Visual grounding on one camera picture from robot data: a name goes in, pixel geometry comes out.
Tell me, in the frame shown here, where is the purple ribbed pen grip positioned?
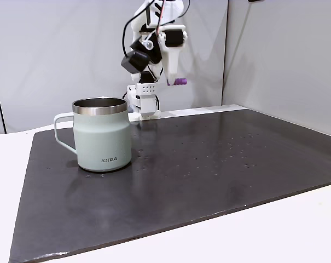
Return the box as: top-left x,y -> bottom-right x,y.
167,78 -> 188,87

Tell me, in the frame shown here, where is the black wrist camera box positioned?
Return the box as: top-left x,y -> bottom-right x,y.
120,50 -> 150,75

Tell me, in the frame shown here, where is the dark grey table mat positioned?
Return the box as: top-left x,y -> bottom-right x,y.
8,108 -> 331,263

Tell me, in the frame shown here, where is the black cable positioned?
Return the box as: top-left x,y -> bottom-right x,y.
122,0 -> 158,59

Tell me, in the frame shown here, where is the pale green steel mug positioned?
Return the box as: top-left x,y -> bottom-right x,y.
54,96 -> 132,173

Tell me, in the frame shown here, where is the red cable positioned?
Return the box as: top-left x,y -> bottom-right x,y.
153,0 -> 166,38

